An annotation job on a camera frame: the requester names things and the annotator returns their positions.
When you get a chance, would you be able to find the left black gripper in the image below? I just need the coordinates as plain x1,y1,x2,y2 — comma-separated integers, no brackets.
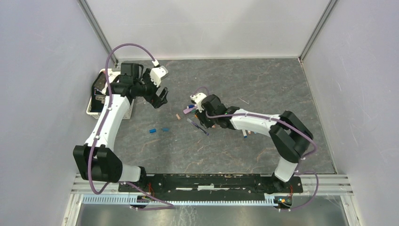
133,69,168,108

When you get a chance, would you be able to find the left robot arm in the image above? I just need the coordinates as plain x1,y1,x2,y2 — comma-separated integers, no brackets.
73,61,168,192

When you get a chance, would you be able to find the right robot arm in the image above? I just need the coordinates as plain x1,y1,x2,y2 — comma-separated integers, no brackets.
190,93,317,192

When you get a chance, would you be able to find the lilac highlighter pen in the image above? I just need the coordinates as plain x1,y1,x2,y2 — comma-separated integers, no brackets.
183,105,197,114

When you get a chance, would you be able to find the white plastic basket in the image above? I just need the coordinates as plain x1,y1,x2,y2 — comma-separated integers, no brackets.
86,69,134,120

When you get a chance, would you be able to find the black box in basket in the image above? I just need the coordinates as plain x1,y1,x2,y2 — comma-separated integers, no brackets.
90,72,106,113

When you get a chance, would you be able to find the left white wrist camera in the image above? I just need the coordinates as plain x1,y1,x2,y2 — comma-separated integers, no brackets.
150,66,168,87

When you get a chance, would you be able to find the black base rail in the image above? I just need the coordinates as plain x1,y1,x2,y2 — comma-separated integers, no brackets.
135,174,303,201

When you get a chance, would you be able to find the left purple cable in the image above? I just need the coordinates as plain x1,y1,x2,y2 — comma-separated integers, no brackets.
87,43,175,211

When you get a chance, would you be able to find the purple cable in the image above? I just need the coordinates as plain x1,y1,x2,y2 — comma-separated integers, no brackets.
191,87,320,213
87,43,175,211

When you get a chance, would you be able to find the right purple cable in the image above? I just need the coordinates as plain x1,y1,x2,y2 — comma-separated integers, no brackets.
191,87,320,213

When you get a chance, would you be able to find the slotted cable duct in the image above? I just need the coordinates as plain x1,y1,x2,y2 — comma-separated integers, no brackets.
81,194,277,206

